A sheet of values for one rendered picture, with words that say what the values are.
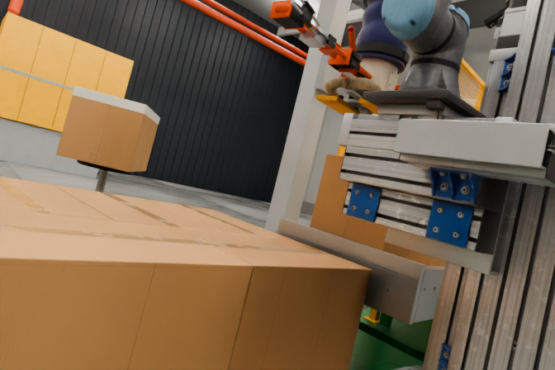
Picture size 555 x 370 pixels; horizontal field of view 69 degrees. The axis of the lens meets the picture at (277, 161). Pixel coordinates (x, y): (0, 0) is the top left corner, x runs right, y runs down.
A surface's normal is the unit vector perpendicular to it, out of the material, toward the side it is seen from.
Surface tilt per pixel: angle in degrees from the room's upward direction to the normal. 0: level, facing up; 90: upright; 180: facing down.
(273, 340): 90
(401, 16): 97
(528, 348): 90
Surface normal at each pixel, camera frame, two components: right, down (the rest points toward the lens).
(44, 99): 0.63, 0.11
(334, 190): -0.72, -0.22
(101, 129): 0.16, -0.01
